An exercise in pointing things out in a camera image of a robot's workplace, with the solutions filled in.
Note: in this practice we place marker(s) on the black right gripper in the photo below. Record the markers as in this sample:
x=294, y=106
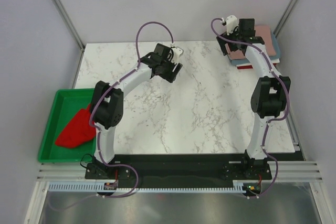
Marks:
x=222, y=43

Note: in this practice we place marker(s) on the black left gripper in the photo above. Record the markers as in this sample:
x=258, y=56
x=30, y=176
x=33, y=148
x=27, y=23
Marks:
x=170, y=76

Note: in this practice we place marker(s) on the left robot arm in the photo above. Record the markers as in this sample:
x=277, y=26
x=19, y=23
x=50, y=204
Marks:
x=107, y=103

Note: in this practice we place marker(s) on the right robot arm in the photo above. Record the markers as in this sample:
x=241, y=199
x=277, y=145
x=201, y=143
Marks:
x=270, y=98

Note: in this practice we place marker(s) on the folded blue t-shirt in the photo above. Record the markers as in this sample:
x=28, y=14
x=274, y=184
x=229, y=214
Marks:
x=272, y=51

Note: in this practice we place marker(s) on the folded red t-shirt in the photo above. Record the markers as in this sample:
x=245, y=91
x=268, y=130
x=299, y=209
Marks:
x=265, y=66

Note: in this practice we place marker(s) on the green plastic tray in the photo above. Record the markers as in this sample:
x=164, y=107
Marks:
x=66, y=104

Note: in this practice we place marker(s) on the red crumpled t-shirt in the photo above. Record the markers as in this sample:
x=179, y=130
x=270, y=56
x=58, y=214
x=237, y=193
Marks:
x=78, y=131

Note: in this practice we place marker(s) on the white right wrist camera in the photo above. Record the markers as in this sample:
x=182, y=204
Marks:
x=231, y=22

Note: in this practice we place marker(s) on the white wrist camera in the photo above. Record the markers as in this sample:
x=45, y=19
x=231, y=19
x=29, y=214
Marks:
x=231, y=22
x=177, y=54

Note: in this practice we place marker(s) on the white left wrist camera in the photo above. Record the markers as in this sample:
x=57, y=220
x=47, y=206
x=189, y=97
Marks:
x=177, y=54

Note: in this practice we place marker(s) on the right aluminium frame post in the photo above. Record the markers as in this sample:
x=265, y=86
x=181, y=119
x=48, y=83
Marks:
x=285, y=16

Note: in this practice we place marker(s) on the aluminium frame post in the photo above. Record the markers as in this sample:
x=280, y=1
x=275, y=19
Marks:
x=69, y=24
x=285, y=16

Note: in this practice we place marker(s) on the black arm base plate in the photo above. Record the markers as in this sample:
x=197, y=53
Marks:
x=120, y=166

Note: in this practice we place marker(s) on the white slotted cable duct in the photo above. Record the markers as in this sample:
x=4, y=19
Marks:
x=121, y=187

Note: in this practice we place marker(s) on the aluminium front rail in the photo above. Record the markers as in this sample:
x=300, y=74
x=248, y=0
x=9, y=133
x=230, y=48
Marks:
x=283, y=171

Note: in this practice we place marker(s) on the left aluminium frame post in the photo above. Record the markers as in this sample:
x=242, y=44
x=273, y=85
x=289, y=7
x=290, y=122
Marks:
x=69, y=24

